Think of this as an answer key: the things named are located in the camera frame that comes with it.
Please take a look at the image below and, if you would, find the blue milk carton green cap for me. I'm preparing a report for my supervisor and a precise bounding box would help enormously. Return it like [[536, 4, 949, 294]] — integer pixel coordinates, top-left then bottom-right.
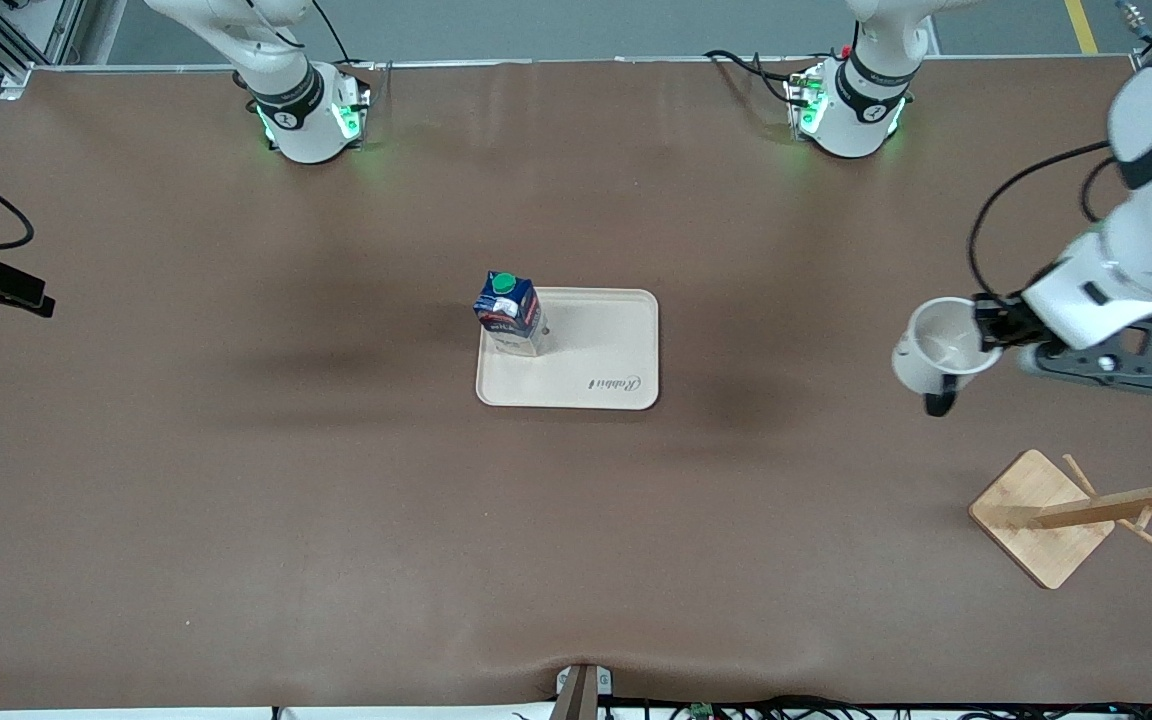
[[473, 270, 545, 358]]

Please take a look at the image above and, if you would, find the wooden cup rack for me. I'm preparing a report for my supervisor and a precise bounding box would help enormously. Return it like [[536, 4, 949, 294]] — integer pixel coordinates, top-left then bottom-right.
[[968, 424, 1152, 591]]

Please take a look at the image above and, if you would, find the black right arm base cable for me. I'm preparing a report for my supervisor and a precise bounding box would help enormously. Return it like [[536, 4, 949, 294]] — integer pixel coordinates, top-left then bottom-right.
[[308, 0, 377, 73]]

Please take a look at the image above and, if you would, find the cream tray with bear print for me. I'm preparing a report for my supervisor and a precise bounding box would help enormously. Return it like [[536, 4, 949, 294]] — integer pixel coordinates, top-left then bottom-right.
[[476, 287, 660, 411]]

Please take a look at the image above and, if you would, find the white cup with black handle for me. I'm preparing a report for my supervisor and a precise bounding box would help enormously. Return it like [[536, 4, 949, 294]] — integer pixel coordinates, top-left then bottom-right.
[[891, 297, 1005, 418]]

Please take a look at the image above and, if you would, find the black left arm base cable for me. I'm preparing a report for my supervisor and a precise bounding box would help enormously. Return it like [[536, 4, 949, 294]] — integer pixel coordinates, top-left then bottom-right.
[[703, 48, 803, 107]]

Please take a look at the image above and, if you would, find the black arm base cable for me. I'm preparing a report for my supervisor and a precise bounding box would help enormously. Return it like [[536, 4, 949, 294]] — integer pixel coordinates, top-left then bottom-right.
[[308, 0, 377, 73], [703, 48, 803, 107]]

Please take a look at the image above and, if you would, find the grey camera post bracket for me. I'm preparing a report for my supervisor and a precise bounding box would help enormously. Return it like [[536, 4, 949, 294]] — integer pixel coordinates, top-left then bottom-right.
[[554, 663, 614, 720]]

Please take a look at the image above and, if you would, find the aluminium frame profile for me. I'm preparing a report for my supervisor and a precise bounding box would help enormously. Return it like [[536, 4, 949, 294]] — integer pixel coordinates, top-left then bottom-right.
[[0, 0, 89, 101]]

